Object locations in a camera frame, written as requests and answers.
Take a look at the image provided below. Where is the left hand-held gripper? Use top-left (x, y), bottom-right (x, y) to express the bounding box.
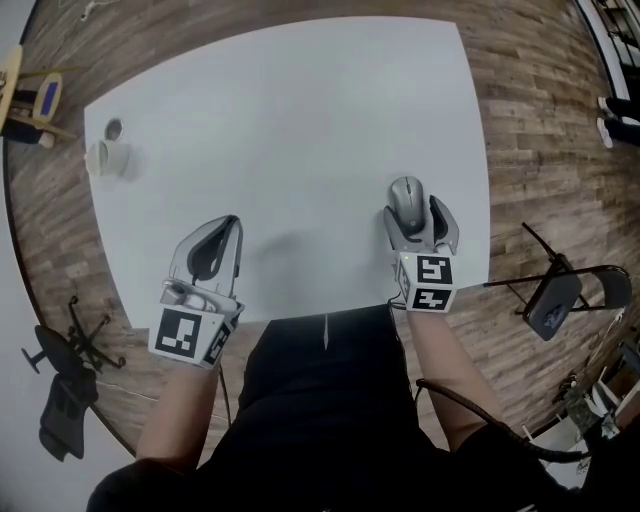
top-left (147, 215), bottom-right (247, 370)

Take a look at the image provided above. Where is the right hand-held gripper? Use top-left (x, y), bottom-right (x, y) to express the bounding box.
top-left (382, 194), bottom-right (461, 314)

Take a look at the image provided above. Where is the grey mouse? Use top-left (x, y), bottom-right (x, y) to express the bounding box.
top-left (389, 175), bottom-right (426, 236)

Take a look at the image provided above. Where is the person's right forearm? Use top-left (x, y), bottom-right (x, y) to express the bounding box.
top-left (407, 309), bottom-right (501, 454)

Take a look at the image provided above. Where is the person's left forearm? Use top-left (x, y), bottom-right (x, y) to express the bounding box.
top-left (135, 362), bottom-right (221, 474)

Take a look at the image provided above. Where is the white cup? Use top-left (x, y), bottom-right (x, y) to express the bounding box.
top-left (84, 138), bottom-right (132, 177)

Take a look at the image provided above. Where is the black folding chair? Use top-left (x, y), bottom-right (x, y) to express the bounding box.
top-left (482, 222), bottom-right (634, 343)

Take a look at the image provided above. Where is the white table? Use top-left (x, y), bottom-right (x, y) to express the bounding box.
top-left (83, 16), bottom-right (492, 325)

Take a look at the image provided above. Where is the person's black clothing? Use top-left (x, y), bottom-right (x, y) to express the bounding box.
top-left (84, 304), bottom-right (640, 512)

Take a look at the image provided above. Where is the black office chair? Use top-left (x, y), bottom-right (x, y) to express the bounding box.
top-left (20, 295), bottom-right (127, 462)

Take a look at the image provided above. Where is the yellow stool blue cushion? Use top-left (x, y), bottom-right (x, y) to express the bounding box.
top-left (17, 64), bottom-right (91, 141)

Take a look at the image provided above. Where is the camouflage bag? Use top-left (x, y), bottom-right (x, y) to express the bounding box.
top-left (564, 387), bottom-right (609, 436)

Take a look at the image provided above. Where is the cluttered white rack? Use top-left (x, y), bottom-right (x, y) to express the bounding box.
top-left (519, 304), bottom-right (640, 491)

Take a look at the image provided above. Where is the black metal railing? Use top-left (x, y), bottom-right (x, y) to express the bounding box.
top-left (574, 0), bottom-right (640, 101)

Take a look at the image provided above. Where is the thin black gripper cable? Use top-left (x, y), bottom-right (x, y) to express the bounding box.
top-left (217, 364), bottom-right (232, 427)

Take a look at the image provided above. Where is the thick black gripper cable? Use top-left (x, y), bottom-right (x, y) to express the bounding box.
top-left (413, 378), bottom-right (594, 464)

